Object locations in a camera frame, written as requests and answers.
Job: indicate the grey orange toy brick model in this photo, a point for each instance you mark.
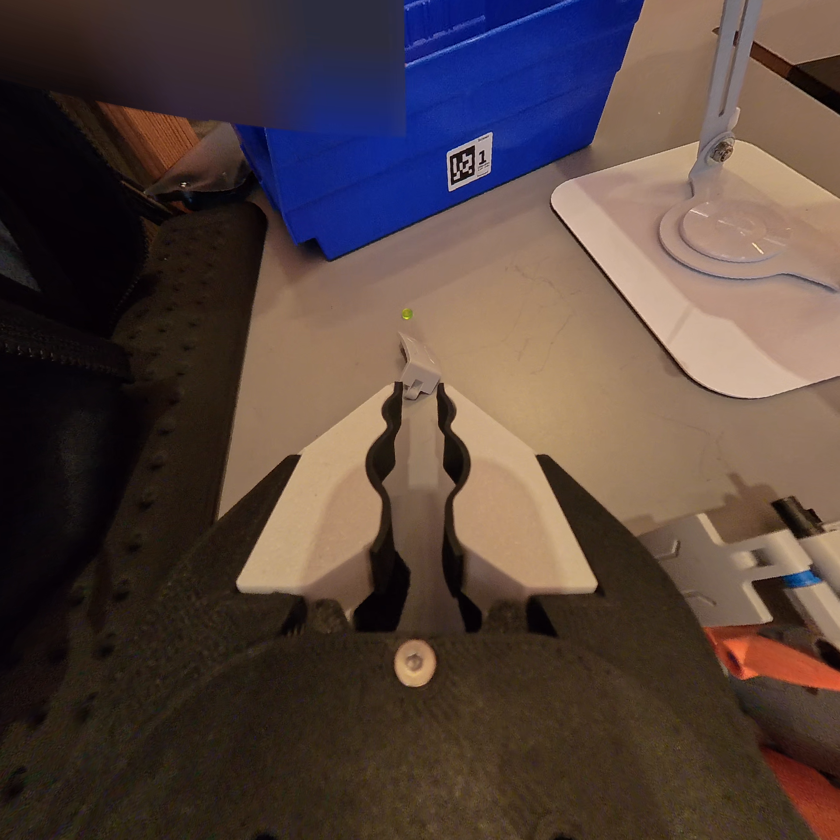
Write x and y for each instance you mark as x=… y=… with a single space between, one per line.
x=741 y=577

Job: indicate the black studded foam pad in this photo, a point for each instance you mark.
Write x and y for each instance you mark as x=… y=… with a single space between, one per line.
x=190 y=394

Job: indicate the dark wooden table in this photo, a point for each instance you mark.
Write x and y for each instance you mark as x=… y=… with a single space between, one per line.
x=814 y=79

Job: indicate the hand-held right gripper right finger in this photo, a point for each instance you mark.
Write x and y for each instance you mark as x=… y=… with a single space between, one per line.
x=525 y=525

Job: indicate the wooden furniture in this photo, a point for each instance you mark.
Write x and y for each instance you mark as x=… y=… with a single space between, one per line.
x=151 y=138

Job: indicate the small grey curved brick piece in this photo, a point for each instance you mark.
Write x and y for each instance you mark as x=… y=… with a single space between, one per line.
x=420 y=371

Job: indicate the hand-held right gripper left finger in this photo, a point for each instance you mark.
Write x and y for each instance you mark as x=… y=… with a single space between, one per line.
x=308 y=525

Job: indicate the white stand with base plate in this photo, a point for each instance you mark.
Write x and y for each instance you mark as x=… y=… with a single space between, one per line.
x=630 y=262

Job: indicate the blue plastic bin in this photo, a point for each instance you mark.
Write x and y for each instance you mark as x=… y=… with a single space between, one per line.
x=538 y=131

